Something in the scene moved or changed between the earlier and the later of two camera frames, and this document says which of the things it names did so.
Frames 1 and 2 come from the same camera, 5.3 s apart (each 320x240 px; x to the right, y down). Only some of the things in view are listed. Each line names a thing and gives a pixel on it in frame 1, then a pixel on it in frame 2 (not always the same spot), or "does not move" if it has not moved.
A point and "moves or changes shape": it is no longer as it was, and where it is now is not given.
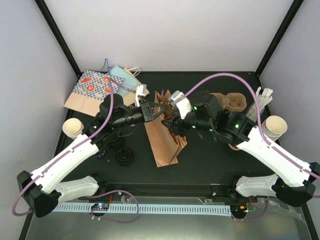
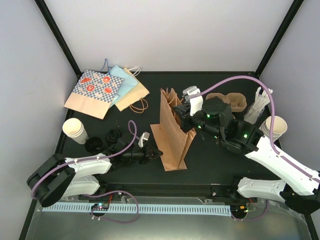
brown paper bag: (165, 146) moves or changes shape
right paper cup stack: (274, 127) does not move
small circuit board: (100, 206) does not move
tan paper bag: (130, 99) does not move
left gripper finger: (165, 106) → (154, 153)
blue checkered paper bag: (89, 92) does not move
